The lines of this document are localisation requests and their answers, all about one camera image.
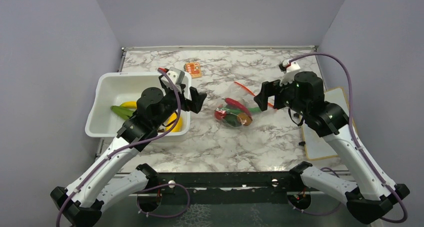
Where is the brown kiwi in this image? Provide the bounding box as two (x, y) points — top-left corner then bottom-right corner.
(236, 112), (253, 126)

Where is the yellow mango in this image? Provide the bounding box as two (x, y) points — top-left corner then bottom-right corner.
(164, 112), (183, 132)

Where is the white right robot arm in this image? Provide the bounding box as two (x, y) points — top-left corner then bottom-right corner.
(254, 71), (410, 224)

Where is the dark green avocado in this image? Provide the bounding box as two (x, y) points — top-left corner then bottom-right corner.
(223, 114), (242, 128)

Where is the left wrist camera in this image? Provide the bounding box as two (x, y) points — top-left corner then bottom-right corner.
(160, 67), (185, 93)

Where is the white board yellow rim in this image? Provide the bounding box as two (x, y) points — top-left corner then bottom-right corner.
(302, 87), (366, 161)

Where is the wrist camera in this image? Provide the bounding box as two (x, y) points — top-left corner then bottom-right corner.
(160, 67), (185, 93)
(278, 60), (301, 86)

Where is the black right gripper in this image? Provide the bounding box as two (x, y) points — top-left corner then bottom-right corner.
(254, 75), (309, 116)

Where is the yellow banana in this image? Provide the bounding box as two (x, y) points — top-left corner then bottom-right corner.
(120, 101), (137, 109)

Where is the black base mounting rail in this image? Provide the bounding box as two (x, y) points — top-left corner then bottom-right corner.
(136, 164), (312, 212)

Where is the red chili pepper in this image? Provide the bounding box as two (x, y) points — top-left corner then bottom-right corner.
(224, 97), (252, 117)

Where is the clear orange-zipper zip bag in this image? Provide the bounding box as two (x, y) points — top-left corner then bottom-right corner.
(211, 81), (277, 128)

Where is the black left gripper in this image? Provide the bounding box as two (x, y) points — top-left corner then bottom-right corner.
(153, 83), (207, 129)

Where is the white plastic bin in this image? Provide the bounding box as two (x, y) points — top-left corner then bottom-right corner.
(84, 71), (193, 139)

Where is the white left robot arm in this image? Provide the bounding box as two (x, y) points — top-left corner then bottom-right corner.
(50, 75), (207, 227)

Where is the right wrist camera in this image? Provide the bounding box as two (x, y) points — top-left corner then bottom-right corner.
(278, 60), (301, 86)

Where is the green leaf vegetable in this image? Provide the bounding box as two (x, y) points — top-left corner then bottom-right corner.
(110, 105), (135, 121)

